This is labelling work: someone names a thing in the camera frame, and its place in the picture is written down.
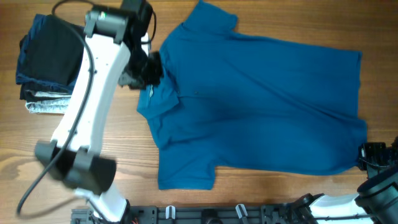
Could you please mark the black folded garment underneath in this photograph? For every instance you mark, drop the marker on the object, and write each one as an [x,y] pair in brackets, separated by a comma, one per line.
[27,84]

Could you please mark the right white clip on rail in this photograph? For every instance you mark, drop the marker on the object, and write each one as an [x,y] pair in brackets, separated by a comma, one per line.
[242,213]

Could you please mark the white clip on rail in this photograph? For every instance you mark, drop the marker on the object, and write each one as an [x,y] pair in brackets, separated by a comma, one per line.
[242,213]
[170,212]

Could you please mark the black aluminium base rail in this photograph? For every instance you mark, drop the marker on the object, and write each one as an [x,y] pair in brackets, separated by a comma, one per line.
[264,214]

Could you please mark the light blue folded jeans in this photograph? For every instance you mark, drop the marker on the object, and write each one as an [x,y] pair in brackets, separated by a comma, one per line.
[40,102]

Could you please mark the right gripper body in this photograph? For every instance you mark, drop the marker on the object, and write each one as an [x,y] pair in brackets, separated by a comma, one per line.
[377,155]

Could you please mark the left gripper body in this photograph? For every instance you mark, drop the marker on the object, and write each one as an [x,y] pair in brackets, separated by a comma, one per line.
[135,72]

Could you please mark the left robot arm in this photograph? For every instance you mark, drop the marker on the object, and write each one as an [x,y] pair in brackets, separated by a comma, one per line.
[116,52]

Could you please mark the navy folded garment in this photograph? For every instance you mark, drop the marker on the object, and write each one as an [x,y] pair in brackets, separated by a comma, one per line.
[50,54]

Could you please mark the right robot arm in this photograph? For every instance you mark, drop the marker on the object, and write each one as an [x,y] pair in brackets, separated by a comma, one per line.
[374,202]

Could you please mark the blue polo shirt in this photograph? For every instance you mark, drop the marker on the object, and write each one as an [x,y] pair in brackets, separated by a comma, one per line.
[250,102]

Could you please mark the black folded garment on top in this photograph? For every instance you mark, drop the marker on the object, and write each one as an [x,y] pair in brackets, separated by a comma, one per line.
[54,56]

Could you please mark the left white clip on rail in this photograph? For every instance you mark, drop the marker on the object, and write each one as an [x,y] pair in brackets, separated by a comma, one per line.
[170,212]

